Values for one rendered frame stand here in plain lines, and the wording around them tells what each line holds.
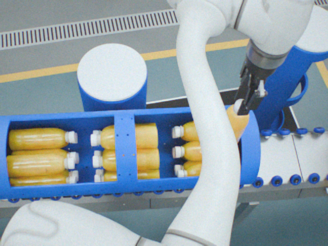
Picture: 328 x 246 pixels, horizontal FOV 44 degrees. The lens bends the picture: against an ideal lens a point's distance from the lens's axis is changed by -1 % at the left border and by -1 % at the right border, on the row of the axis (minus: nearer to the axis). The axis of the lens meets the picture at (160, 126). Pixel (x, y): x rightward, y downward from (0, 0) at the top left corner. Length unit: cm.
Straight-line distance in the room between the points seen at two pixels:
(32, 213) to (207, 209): 26
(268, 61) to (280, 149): 86
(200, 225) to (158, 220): 188
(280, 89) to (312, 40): 34
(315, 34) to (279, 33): 115
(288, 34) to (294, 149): 98
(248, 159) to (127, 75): 60
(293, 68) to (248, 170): 75
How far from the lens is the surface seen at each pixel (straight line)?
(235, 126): 118
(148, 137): 135
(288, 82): 209
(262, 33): 83
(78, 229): 61
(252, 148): 137
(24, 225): 63
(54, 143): 144
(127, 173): 133
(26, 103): 288
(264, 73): 95
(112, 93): 162
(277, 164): 170
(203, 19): 79
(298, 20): 81
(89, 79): 166
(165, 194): 157
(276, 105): 227
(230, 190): 66
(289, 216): 267
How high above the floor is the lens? 242
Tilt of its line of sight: 63 degrees down
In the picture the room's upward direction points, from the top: 7 degrees clockwise
